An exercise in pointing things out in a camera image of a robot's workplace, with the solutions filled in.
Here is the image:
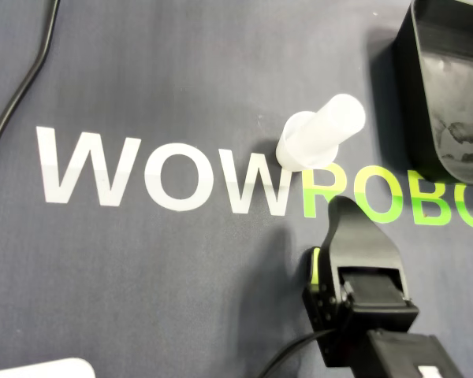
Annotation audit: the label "small white plastic cup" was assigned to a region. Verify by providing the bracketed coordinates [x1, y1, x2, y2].
[274, 111, 340, 172]

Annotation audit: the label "thick black cable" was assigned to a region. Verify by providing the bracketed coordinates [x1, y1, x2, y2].
[0, 0, 61, 170]

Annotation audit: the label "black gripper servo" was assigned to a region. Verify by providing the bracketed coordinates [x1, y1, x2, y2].
[301, 195, 419, 365]

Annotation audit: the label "white plastic tube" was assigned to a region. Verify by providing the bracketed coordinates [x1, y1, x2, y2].
[311, 93, 367, 155]

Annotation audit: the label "dark grey WOWROBO mat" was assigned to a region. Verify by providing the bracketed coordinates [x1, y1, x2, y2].
[0, 0, 473, 378]

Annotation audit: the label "thin black servo wires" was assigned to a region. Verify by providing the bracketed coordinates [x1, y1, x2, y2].
[259, 329, 334, 378]

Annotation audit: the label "white desk lamp base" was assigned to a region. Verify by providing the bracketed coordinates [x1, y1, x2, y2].
[0, 357, 95, 378]

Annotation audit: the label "black plastic tray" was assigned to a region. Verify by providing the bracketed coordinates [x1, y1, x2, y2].
[392, 0, 473, 185]

